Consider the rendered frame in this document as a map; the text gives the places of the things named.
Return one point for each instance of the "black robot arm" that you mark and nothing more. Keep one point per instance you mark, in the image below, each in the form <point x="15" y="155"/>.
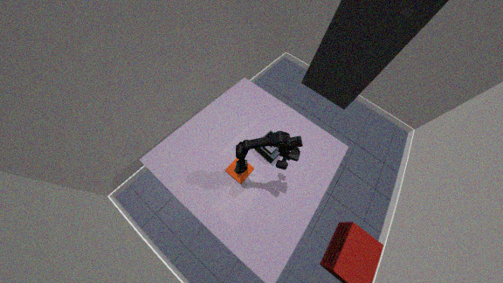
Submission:
<point x="278" y="139"/>

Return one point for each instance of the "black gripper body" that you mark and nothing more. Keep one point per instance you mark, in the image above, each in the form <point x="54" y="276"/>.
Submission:
<point x="282" y="164"/>

